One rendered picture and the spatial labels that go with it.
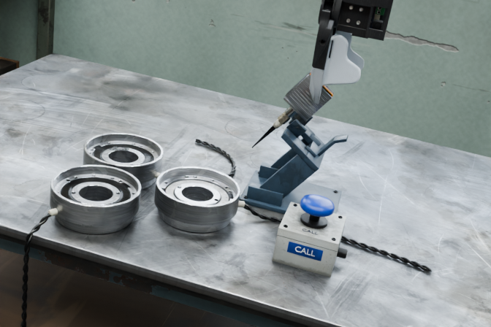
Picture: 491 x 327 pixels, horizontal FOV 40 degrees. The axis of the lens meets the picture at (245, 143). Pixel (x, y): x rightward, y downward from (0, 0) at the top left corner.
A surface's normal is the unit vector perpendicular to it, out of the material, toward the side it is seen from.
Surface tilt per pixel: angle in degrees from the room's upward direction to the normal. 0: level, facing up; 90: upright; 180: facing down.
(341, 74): 86
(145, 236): 0
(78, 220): 90
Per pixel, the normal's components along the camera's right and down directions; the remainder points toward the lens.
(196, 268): 0.15, -0.91
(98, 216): 0.25, 0.42
